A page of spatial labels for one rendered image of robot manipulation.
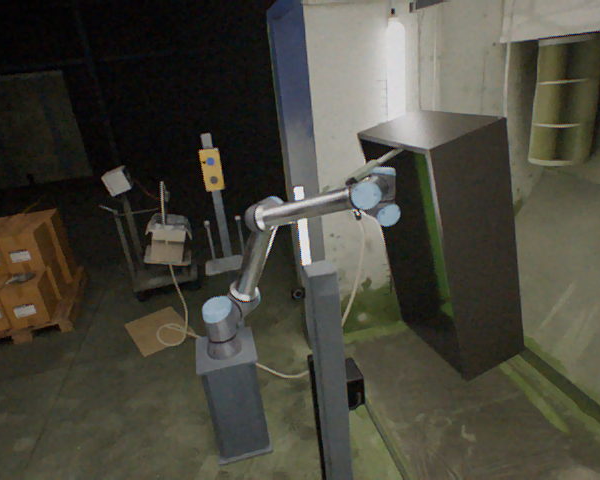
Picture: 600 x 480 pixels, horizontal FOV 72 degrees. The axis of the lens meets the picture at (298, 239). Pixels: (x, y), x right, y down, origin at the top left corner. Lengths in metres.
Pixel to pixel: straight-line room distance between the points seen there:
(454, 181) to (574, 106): 1.34
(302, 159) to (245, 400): 1.44
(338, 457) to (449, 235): 1.10
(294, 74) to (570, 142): 1.67
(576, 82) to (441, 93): 0.72
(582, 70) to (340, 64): 1.33
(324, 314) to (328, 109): 2.03
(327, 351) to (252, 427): 1.73
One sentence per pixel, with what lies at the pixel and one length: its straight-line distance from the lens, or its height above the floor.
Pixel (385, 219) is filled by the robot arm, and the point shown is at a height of 1.40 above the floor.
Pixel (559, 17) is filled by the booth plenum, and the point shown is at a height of 2.06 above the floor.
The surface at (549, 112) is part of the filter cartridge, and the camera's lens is 2.93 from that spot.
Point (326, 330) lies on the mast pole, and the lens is 0.72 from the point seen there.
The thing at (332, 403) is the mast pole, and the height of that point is 1.37.
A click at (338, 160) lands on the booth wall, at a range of 2.69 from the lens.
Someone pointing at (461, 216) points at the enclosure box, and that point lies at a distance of 1.78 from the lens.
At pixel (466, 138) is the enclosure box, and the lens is 1.70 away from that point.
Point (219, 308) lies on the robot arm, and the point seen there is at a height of 0.91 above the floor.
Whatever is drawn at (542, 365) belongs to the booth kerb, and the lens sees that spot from 3.04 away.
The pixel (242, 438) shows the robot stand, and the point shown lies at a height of 0.15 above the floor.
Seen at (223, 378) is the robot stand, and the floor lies 0.57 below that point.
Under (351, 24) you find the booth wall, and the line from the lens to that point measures 2.68.
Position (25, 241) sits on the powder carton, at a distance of 4.43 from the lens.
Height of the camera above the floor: 1.94
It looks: 22 degrees down
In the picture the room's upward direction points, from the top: 6 degrees counter-clockwise
